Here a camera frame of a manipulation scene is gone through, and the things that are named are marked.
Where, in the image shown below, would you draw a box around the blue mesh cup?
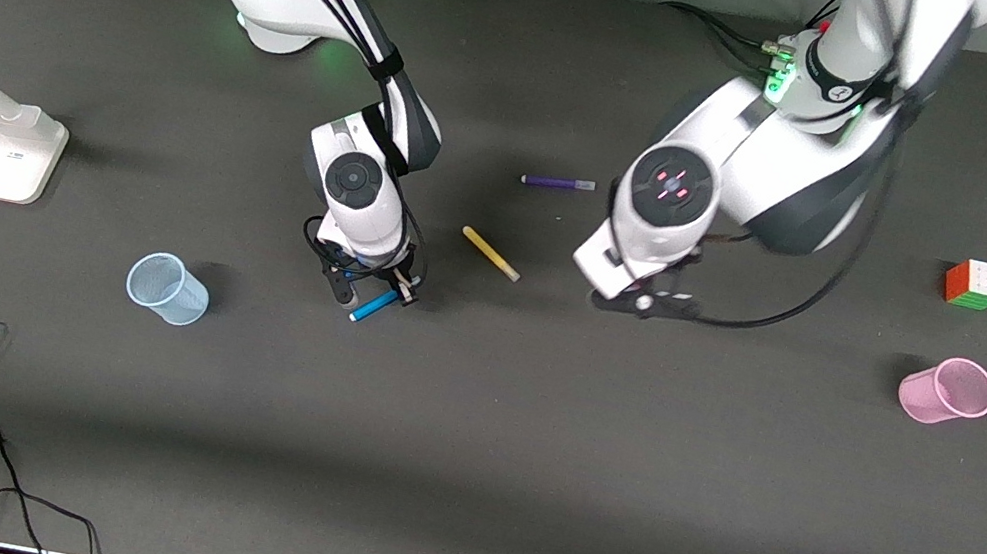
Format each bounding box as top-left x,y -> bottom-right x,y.
120,247 -> 217,331

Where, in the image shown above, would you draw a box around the pink mesh cup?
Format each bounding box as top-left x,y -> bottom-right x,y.
894,348 -> 987,435

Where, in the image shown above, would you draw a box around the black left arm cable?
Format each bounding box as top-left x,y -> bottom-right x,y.
689,56 -> 910,353

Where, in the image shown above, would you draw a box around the colourful puzzle cube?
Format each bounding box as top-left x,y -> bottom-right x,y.
941,255 -> 987,312

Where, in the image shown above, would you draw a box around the dark grey table mat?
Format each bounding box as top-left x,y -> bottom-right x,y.
0,0 -> 987,554

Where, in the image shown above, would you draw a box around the black left base cables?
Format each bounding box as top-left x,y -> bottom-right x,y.
650,0 -> 798,76

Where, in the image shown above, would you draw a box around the blue marker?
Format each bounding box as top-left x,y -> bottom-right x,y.
348,283 -> 402,330

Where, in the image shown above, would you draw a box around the purple marker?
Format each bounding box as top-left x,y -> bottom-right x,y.
520,170 -> 597,197

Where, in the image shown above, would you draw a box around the yellow marker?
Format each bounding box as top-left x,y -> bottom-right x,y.
455,225 -> 528,283

